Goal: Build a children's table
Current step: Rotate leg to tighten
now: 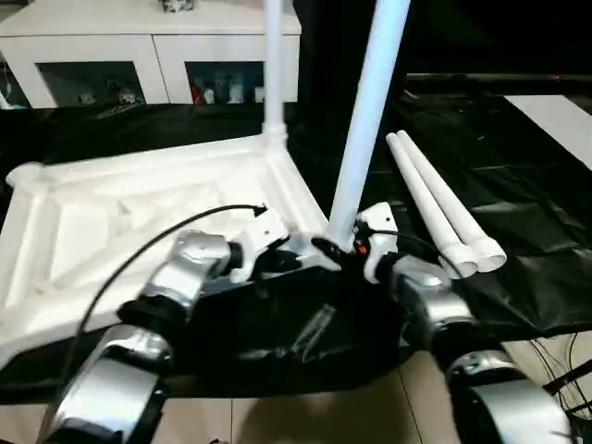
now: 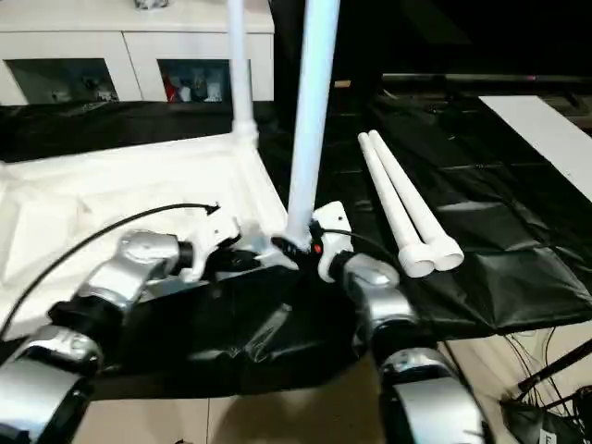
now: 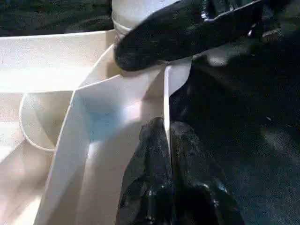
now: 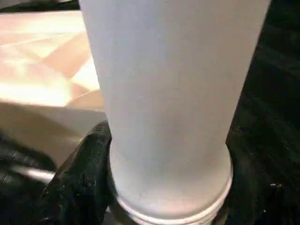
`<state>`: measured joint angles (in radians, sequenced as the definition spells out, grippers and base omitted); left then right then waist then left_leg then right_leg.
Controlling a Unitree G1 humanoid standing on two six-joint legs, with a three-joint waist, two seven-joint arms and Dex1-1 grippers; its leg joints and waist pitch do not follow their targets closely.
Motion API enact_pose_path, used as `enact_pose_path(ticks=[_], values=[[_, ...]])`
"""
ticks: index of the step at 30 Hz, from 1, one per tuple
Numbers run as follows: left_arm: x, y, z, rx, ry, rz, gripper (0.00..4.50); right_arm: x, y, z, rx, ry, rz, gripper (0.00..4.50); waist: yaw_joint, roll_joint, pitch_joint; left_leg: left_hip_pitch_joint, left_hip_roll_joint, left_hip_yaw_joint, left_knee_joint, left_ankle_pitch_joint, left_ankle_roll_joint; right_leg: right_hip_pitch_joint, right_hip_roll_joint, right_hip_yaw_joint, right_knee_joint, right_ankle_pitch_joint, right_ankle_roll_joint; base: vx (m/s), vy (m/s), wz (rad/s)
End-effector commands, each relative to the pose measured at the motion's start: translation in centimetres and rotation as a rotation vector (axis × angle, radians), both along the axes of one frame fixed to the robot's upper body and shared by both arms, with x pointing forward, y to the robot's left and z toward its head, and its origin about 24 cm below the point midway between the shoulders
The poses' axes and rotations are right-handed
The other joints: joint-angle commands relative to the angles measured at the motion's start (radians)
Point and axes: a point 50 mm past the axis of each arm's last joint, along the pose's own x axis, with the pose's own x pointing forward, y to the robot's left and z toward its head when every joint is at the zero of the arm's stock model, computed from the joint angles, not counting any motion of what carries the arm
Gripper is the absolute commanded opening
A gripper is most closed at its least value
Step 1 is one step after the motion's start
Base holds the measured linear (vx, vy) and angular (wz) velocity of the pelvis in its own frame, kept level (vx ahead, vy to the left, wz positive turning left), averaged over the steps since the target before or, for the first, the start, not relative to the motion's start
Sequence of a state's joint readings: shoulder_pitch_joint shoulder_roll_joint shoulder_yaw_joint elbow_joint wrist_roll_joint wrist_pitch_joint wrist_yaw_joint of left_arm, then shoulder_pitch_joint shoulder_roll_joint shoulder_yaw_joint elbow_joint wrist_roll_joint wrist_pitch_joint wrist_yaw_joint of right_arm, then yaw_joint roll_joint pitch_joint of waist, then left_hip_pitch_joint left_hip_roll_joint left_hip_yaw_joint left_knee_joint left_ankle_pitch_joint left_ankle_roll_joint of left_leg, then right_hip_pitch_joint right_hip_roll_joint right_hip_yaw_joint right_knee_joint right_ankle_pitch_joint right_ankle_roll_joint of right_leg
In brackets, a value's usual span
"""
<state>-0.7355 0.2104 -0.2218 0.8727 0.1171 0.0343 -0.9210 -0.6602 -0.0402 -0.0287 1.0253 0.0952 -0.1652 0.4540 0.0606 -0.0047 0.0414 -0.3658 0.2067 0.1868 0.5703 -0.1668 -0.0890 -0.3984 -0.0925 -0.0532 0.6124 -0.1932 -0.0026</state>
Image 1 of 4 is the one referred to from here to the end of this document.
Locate white plastic table leg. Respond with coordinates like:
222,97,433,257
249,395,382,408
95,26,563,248
261,0,290,140
385,131,478,279
326,0,413,251
395,129,509,274

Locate white plastic table top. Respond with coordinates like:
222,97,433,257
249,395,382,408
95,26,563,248
0,131,335,369

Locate black mat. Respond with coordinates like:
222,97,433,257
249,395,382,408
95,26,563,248
0,99,592,401

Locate white printed jar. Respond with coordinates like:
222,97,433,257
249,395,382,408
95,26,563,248
227,73,246,105

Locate white flat board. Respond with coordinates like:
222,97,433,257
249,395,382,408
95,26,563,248
502,93,592,171

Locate black metal stand bar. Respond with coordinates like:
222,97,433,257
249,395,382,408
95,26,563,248
541,360,592,394

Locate white sideboard cabinet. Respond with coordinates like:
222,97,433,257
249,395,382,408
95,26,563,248
0,0,302,110

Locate grey patterned object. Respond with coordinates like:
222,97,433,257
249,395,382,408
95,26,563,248
158,0,199,15

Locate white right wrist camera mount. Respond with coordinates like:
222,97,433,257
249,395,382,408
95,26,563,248
355,202,400,284

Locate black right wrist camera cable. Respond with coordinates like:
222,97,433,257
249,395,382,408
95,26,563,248
364,228,452,274

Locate black metal rail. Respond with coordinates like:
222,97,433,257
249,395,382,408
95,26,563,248
405,71,592,87

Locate thin black loose wires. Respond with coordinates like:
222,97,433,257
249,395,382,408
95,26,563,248
529,330,592,422

